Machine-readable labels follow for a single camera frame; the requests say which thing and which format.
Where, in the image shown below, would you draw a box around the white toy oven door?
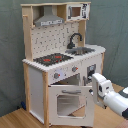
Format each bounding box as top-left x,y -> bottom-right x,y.
49,85 -> 94,127

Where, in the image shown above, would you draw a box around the grey stove knob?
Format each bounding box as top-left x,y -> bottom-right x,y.
54,73 -> 60,79
72,66 -> 78,72

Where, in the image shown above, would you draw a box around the black toy faucet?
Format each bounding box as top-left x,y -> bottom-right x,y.
67,33 -> 82,49

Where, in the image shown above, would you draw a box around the grey toy sink basin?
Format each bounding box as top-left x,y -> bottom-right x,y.
65,47 -> 95,56

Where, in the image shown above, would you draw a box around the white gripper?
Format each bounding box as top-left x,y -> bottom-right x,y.
90,73 -> 113,108

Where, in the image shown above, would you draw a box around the grey toy range hood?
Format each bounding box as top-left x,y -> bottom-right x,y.
34,5 -> 64,27

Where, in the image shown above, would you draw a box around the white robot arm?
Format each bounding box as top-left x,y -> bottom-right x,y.
90,73 -> 128,120

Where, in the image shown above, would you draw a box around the white fridge door with dispenser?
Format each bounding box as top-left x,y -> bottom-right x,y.
79,54 -> 102,106

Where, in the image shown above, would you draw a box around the wooden toy kitchen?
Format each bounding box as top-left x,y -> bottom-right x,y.
22,2 -> 105,128

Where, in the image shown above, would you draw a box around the black toy stovetop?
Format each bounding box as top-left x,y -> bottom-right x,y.
34,53 -> 70,66

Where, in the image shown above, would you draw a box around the toy microwave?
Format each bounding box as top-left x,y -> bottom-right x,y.
66,3 -> 90,21

